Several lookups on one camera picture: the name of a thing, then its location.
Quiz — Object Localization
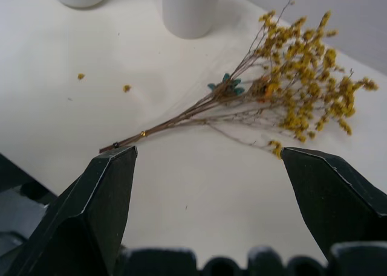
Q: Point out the dried yellow flower bunch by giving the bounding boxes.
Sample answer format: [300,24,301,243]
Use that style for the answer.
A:
[99,0,379,161]

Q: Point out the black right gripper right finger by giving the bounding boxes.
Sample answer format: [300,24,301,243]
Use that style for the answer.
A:
[280,146,387,263]

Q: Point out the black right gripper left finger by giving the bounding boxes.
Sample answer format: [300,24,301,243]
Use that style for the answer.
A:
[8,145,138,276]

